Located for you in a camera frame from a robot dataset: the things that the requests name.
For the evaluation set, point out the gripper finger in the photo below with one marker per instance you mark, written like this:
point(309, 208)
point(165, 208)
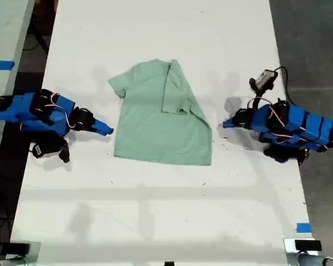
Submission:
point(231, 121)
point(103, 124)
point(101, 131)
point(231, 125)

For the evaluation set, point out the pale green T-shirt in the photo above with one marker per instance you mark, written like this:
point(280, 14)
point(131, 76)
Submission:
point(155, 127)

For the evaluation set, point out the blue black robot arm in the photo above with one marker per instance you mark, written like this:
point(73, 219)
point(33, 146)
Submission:
point(22, 110)
point(299, 124)

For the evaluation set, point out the long blue tape strip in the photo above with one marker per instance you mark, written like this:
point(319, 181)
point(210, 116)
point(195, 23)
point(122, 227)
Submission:
point(0, 65)

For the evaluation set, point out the short blue tape piece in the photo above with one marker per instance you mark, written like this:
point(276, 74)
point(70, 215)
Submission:
point(303, 227)

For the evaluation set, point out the small black box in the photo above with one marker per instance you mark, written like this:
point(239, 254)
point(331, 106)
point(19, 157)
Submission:
point(16, 248)

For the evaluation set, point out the grey metal pipe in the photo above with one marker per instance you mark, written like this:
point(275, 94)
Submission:
point(313, 260)

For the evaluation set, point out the curved black camera stalk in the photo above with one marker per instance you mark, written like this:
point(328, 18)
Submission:
point(256, 103)

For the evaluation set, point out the short black camera stalk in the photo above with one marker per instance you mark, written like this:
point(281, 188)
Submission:
point(65, 153)

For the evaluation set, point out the black camera box with label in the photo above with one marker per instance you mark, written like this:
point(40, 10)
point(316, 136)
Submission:
point(48, 147)

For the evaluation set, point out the black grey camera box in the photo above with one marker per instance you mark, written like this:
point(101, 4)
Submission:
point(263, 79)

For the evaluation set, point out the metal table clamp bracket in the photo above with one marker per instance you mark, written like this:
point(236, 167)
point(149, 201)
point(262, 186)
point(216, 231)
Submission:
point(289, 249)
point(35, 249)

